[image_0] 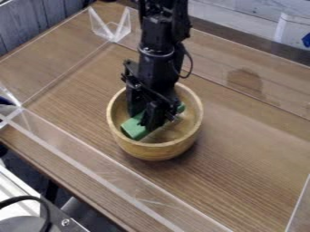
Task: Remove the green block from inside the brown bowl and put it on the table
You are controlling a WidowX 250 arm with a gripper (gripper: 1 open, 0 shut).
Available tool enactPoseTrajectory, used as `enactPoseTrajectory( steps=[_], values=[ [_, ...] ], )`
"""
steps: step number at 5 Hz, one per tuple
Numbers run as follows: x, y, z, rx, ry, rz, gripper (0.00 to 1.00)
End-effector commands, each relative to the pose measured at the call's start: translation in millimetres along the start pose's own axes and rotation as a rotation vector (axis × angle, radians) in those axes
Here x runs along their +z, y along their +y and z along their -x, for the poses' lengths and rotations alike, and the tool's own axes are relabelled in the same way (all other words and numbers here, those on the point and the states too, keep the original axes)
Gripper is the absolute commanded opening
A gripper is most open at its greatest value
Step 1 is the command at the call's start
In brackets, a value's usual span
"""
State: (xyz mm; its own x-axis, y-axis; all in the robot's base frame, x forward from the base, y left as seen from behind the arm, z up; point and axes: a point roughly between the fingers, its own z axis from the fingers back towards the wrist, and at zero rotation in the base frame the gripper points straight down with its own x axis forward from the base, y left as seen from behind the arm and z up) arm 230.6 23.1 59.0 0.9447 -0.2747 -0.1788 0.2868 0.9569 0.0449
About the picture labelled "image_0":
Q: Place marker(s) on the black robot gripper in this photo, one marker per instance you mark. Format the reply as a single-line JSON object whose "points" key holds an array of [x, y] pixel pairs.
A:
{"points": [[150, 81]]}

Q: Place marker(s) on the green rectangular block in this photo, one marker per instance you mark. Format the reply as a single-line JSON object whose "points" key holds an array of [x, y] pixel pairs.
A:
{"points": [[135, 131]]}

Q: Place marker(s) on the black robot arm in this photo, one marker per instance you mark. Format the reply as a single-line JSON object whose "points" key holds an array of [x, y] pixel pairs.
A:
{"points": [[164, 25]]}

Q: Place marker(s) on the brown wooden bowl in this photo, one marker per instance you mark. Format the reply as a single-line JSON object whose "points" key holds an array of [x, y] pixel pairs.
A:
{"points": [[171, 139]]}

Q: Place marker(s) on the white container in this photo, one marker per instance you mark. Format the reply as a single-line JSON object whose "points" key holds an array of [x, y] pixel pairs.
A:
{"points": [[292, 27]]}

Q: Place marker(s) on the blue object at edge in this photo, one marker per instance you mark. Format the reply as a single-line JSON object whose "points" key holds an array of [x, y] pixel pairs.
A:
{"points": [[306, 40]]}

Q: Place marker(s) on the clear acrylic corner bracket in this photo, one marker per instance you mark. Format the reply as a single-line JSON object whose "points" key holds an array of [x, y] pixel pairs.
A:
{"points": [[109, 31]]}

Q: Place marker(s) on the clear acrylic front wall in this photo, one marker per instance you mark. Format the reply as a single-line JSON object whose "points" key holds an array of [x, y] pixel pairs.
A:
{"points": [[136, 190]]}

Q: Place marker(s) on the grey metal bracket with screw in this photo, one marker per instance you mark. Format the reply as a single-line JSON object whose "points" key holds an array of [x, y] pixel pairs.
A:
{"points": [[60, 219]]}

